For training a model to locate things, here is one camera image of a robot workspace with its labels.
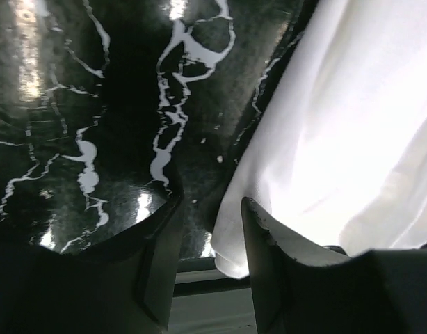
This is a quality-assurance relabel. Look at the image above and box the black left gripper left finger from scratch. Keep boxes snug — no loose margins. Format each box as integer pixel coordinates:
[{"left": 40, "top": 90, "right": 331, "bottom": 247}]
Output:
[{"left": 0, "top": 196, "right": 183, "bottom": 333}]

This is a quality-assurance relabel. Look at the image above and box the white printed t-shirt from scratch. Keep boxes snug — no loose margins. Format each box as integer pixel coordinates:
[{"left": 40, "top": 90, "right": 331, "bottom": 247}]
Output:
[{"left": 211, "top": 1, "right": 427, "bottom": 279}]

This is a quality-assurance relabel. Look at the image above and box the aluminium rail front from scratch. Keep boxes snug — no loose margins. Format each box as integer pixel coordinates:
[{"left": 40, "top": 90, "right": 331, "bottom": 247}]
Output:
[{"left": 168, "top": 257, "right": 257, "bottom": 333}]

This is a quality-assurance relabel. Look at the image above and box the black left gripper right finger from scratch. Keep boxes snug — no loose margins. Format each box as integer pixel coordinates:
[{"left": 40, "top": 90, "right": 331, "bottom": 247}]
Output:
[{"left": 241, "top": 198, "right": 427, "bottom": 333}]

